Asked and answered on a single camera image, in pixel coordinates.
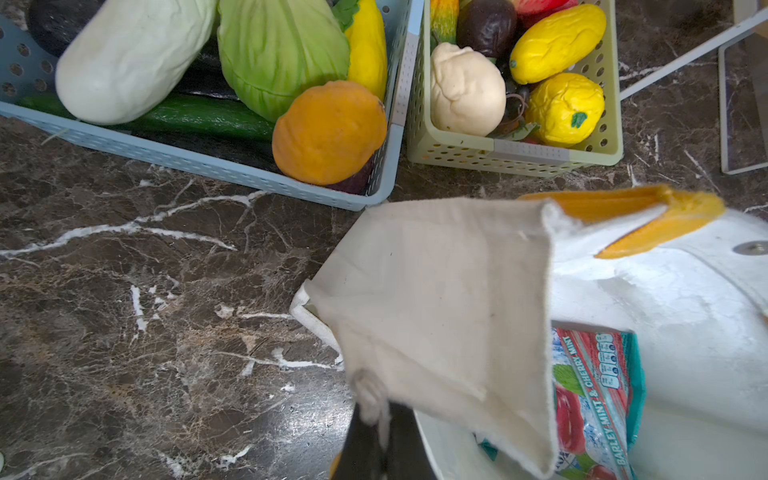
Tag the small wooden side table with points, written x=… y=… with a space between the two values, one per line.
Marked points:
x=749 y=18

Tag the blue plastic basket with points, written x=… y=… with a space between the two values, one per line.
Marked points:
x=22 y=73

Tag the yellow corn cob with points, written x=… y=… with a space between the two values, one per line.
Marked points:
x=363 y=25

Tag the green cucumber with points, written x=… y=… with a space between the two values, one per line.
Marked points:
x=199 y=115

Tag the cream garlic bulb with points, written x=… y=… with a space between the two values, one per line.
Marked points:
x=468 y=92

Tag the green plastic basket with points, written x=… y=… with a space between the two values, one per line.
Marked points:
x=425 y=144

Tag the white radish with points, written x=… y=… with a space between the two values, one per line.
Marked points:
x=130 y=56

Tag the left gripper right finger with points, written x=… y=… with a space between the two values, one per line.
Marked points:
x=406 y=457

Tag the yellow lemon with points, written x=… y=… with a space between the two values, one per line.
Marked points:
x=566 y=108

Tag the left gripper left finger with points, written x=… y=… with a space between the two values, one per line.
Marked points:
x=361 y=457

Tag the long yellow fruit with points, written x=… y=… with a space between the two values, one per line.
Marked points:
x=557 y=42

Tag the dark passion fruit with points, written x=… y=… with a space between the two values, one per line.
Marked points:
x=487 y=27

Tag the orange green mango slice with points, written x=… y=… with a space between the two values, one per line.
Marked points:
x=443 y=20

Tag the white grocery bag yellow handles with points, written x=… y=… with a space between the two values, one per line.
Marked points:
x=447 y=307

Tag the green cabbage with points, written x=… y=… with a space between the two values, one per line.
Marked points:
x=271 y=51

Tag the teal candy bag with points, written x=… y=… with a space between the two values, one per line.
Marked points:
x=600 y=394

